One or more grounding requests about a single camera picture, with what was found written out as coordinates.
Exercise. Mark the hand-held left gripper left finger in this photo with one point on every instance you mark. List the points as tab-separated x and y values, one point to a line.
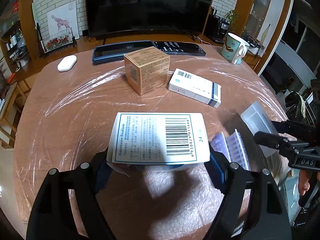
103	177

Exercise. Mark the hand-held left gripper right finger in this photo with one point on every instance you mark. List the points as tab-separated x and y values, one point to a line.
216	172

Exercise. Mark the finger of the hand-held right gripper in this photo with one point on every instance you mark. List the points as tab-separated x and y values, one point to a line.
300	131
272	141

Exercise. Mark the clear plastic tray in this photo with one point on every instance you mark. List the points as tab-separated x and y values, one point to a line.
257	117

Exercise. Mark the silver blister pack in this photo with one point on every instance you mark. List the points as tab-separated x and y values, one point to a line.
232	147

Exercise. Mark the white medicine box large barcode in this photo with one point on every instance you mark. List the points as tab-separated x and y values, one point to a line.
150	135

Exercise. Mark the white medicine box blue stripes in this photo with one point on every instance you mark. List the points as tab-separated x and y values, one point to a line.
195	87

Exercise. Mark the brown cardboard box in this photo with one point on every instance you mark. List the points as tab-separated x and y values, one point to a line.
147	65

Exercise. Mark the person's right hand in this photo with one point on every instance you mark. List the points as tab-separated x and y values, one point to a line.
303	182

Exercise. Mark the dark wooden chair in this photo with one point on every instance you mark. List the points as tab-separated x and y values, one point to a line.
293	102

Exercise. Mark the white handbag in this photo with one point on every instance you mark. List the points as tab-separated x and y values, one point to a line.
255	46

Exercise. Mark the blue butterfly print mug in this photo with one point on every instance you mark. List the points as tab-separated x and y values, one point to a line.
231	50

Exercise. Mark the small wooden side table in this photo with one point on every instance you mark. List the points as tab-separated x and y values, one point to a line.
15	100

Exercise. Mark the white earbud case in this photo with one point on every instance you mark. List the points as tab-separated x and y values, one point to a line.
67	63

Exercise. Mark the black coffee machine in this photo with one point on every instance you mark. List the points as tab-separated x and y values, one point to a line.
222	27

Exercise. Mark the small green potted plant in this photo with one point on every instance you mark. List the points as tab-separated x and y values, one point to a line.
232	17

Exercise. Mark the glass display cabinet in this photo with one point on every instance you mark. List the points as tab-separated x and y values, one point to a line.
260	5

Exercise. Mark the small orange box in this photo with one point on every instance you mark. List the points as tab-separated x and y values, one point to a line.
11	79

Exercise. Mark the framed red flower picture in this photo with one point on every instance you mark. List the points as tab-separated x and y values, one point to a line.
56	42

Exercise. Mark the giraffe painting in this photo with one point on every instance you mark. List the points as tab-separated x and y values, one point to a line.
62	20

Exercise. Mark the pale green tube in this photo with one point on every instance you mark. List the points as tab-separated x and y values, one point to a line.
34	15

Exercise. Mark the black curved television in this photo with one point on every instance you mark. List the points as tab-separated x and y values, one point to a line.
150	5

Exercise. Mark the feather wall decoration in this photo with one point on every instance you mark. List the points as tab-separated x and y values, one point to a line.
266	32

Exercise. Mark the wooden wall shelf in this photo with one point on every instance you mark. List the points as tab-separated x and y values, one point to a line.
15	37

